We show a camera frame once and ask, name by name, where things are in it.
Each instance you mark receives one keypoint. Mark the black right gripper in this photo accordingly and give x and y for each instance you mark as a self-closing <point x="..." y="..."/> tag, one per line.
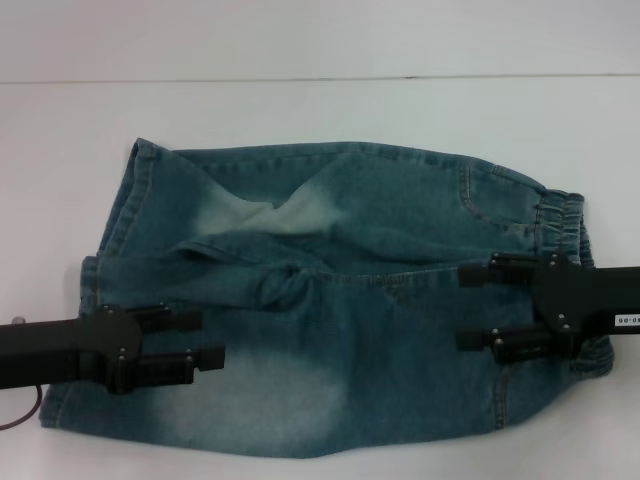
<point x="585" y="300"/>

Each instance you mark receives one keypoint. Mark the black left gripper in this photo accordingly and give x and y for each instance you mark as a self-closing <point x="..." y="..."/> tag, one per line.
<point x="60" y="350"/>

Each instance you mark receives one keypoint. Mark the small silver metal bolt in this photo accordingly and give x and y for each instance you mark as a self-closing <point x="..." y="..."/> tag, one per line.
<point x="19" y="319"/>

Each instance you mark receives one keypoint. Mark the blue denim shorts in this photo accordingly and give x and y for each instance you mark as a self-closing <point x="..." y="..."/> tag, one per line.
<point x="300" y="350"/>

